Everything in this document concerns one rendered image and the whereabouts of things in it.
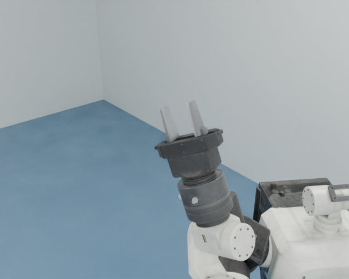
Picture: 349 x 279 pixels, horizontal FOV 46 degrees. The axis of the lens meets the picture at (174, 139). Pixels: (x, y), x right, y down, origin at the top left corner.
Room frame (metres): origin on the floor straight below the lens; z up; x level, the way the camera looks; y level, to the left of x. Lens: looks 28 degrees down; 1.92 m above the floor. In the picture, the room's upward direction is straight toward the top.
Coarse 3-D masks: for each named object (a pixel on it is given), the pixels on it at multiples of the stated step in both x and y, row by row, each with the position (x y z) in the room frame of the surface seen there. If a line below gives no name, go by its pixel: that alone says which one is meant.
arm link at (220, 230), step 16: (208, 208) 0.57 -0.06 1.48; (224, 208) 0.58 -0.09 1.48; (240, 208) 0.63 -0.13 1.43; (208, 224) 0.57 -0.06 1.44; (224, 224) 0.58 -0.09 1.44; (240, 224) 0.57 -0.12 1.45; (208, 240) 0.57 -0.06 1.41; (224, 240) 0.55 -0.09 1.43; (240, 240) 0.55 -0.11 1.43; (224, 256) 0.55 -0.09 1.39; (240, 256) 0.53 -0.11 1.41
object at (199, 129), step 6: (192, 102) 0.65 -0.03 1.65; (192, 108) 0.64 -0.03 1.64; (192, 114) 0.64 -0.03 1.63; (198, 114) 0.65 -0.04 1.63; (192, 120) 0.63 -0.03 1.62; (198, 120) 0.64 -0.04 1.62; (192, 126) 0.63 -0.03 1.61; (198, 126) 0.63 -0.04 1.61; (198, 132) 0.62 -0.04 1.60; (204, 132) 0.63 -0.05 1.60
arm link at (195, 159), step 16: (160, 144) 0.65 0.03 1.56; (176, 144) 0.62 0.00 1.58; (192, 144) 0.61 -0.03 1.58; (208, 144) 0.60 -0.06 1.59; (176, 160) 0.62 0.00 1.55; (192, 160) 0.61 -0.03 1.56; (208, 160) 0.60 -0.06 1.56; (176, 176) 0.62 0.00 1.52; (192, 176) 0.60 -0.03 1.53; (208, 176) 0.61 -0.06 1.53; (224, 176) 0.62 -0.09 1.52; (192, 192) 0.58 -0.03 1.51; (208, 192) 0.58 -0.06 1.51; (224, 192) 0.59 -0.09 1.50; (192, 208) 0.58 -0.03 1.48
